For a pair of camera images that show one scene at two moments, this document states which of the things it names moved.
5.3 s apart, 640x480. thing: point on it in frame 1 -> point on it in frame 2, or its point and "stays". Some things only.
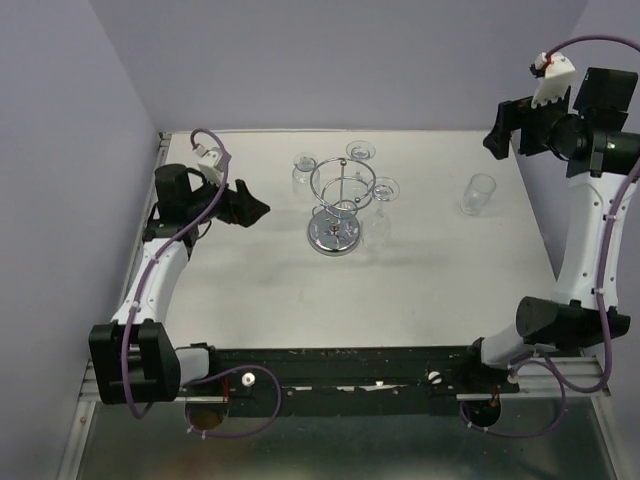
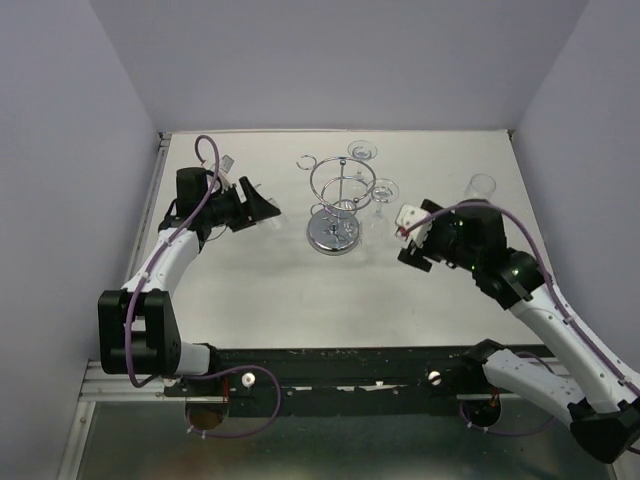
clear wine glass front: x=477 y=194 stays
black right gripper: x=514 y=114 -> x=446 y=218
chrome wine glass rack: x=342 y=187 stays
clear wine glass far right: x=359 y=151 stays
